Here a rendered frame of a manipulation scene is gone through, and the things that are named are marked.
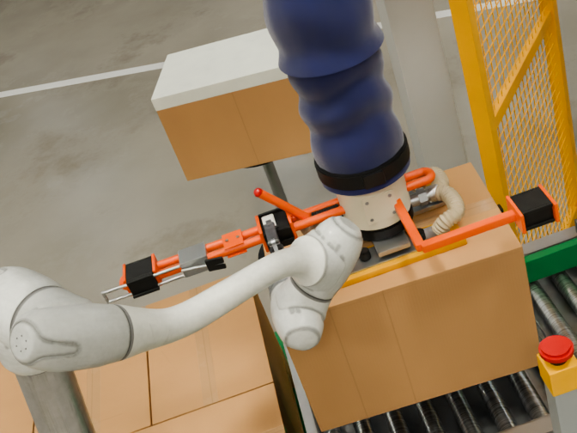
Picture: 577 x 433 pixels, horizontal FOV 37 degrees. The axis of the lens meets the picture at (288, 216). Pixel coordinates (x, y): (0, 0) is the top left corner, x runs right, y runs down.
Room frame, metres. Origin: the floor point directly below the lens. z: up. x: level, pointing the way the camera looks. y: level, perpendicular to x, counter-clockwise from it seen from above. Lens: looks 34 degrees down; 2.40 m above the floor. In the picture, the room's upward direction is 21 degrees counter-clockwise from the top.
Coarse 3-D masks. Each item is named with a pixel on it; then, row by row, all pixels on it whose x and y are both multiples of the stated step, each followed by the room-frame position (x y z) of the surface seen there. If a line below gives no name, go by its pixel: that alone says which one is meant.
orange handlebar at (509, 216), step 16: (416, 176) 1.76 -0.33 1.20; (432, 176) 1.72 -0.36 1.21; (320, 208) 1.76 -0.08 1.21; (336, 208) 1.73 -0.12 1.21; (400, 208) 1.64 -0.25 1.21; (304, 224) 1.72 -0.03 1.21; (480, 224) 1.48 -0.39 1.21; (496, 224) 1.48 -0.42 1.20; (224, 240) 1.77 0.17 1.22; (240, 240) 1.74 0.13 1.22; (256, 240) 1.73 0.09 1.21; (416, 240) 1.51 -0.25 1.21; (432, 240) 1.49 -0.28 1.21; (448, 240) 1.48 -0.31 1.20; (176, 256) 1.78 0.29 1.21; (208, 256) 1.73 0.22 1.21; (224, 256) 1.73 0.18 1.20; (176, 272) 1.73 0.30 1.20
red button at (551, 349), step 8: (552, 336) 1.26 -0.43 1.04; (560, 336) 1.26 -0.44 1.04; (544, 344) 1.25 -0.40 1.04; (552, 344) 1.24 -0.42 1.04; (560, 344) 1.24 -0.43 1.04; (568, 344) 1.23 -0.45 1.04; (544, 352) 1.23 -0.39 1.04; (552, 352) 1.22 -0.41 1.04; (560, 352) 1.21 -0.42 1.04; (568, 352) 1.21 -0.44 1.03; (544, 360) 1.22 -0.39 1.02; (552, 360) 1.21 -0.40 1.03; (560, 360) 1.20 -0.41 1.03
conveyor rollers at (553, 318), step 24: (576, 288) 1.87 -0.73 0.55; (552, 312) 1.81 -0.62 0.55; (576, 312) 1.79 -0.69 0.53; (576, 336) 1.70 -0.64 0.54; (480, 384) 1.65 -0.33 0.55; (528, 384) 1.59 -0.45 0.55; (432, 408) 1.63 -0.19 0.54; (456, 408) 1.60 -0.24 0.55; (504, 408) 1.54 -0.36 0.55; (528, 408) 1.52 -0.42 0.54; (336, 432) 1.67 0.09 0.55; (360, 432) 1.64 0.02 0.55; (408, 432) 1.59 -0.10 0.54; (432, 432) 1.55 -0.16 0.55; (480, 432) 1.50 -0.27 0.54
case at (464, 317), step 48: (480, 192) 1.78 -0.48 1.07; (480, 240) 1.60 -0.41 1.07; (384, 288) 1.56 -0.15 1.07; (432, 288) 1.54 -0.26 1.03; (480, 288) 1.54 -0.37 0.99; (528, 288) 1.53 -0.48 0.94; (336, 336) 1.56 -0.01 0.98; (384, 336) 1.55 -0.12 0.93; (432, 336) 1.55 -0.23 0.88; (480, 336) 1.54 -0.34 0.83; (528, 336) 1.53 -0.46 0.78; (336, 384) 1.57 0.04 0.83; (384, 384) 1.56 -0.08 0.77; (432, 384) 1.55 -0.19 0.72
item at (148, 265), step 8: (152, 256) 1.79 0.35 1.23; (128, 264) 1.80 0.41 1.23; (136, 264) 1.79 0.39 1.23; (144, 264) 1.77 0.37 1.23; (152, 264) 1.76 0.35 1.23; (128, 272) 1.76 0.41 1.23; (136, 272) 1.75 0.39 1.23; (144, 272) 1.74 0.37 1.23; (160, 280) 1.73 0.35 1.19; (128, 288) 1.73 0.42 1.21
